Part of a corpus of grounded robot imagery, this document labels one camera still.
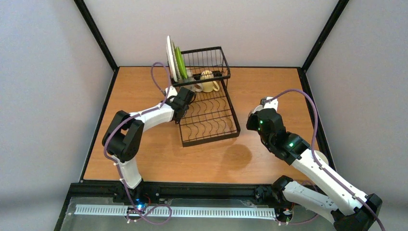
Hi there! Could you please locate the white slotted cable duct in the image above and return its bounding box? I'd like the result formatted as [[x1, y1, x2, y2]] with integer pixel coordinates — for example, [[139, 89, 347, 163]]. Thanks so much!
[[74, 205, 276, 220]]

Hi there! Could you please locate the black wire dish rack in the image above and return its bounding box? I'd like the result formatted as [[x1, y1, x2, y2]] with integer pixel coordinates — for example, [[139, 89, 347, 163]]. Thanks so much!
[[171, 46, 241, 147]]

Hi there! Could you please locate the black aluminium base frame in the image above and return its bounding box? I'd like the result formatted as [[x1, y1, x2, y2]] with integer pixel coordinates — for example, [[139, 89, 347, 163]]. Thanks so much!
[[60, 180, 364, 231]]

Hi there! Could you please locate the woven bamboo tray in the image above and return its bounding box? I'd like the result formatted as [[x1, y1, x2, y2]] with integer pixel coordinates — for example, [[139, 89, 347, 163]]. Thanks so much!
[[170, 39, 182, 82]]

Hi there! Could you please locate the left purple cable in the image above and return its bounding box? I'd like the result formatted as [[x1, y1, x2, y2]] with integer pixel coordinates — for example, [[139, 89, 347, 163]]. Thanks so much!
[[102, 62, 173, 225]]

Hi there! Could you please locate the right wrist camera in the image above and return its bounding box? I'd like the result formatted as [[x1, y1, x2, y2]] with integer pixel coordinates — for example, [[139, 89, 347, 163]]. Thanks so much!
[[260, 97, 279, 112]]

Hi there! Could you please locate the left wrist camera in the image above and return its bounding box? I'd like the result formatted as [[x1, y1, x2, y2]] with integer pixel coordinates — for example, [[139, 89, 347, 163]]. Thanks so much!
[[165, 86, 178, 100]]

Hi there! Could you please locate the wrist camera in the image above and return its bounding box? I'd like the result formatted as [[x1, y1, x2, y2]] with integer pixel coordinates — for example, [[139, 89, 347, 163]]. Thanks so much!
[[260, 97, 279, 112], [165, 86, 178, 100]]

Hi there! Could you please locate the left black corner post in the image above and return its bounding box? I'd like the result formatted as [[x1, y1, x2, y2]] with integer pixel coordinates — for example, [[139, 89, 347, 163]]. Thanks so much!
[[74, 0, 118, 72]]

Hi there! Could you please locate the black corner post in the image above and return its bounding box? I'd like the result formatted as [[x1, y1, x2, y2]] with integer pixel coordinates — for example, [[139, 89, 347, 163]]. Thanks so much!
[[301, 0, 349, 73], [74, 0, 118, 72]]

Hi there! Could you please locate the green plate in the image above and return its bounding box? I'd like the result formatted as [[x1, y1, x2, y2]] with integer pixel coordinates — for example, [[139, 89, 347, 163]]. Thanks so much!
[[176, 47, 188, 79]]

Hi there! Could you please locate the right black corner post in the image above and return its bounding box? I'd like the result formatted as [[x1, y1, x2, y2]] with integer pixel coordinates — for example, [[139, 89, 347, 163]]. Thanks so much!
[[301, 0, 349, 73]]

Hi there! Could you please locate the yellow handled white mug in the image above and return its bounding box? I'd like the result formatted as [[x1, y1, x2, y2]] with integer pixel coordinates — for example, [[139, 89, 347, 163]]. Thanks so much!
[[200, 70, 220, 93]]

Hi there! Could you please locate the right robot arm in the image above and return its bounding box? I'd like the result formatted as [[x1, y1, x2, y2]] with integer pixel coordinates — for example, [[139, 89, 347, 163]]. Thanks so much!
[[246, 106, 382, 231]]

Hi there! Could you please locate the blue striped white plate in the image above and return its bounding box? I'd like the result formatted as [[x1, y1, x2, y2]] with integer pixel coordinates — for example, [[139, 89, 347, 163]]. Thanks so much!
[[166, 35, 178, 83]]

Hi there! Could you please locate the white bowl with dark base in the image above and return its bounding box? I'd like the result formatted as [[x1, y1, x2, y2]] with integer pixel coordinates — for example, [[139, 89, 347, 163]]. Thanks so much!
[[315, 150, 329, 165]]

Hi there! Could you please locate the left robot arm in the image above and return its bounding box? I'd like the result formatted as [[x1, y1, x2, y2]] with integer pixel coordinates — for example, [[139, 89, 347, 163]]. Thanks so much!
[[102, 87, 195, 189]]

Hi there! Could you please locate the tall seashell mug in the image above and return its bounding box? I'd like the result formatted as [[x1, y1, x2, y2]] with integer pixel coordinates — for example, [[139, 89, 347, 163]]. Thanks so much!
[[184, 68, 203, 92]]

